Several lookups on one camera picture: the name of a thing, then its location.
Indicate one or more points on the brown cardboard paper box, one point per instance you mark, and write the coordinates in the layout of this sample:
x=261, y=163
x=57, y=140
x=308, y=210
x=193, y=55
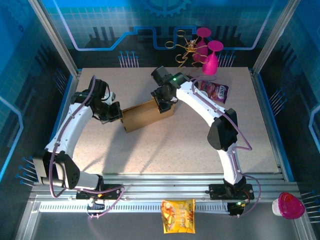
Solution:
x=142, y=116

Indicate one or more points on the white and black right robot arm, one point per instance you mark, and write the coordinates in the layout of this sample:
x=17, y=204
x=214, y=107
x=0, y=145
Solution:
x=195, y=100

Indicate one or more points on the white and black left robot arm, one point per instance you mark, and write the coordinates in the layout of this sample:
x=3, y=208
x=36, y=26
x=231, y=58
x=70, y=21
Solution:
x=70, y=127

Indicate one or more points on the purple candy bag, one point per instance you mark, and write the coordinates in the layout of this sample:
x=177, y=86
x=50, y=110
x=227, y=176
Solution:
x=216, y=91

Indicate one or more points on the pink wine glass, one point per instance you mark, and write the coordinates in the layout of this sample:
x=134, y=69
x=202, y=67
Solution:
x=203, y=32
x=210, y=66

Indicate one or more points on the yellow snack bag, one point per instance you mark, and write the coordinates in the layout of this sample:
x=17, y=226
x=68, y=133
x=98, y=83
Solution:
x=178, y=216

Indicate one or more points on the pink lidded plastic cup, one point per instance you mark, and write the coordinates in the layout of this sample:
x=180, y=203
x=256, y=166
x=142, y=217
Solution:
x=290, y=206

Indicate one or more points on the aluminium side rail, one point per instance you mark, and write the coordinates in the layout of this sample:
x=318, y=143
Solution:
x=268, y=125
x=77, y=77

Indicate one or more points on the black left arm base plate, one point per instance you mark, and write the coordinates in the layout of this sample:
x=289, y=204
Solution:
x=113, y=193

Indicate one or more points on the aluminium front frame rail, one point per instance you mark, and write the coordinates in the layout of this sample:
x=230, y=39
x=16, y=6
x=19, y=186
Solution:
x=162, y=185

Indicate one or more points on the aluminium corner post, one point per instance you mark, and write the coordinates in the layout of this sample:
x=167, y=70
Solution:
x=55, y=40
x=274, y=35

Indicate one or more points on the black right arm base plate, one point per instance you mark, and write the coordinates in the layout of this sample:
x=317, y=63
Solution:
x=217, y=191

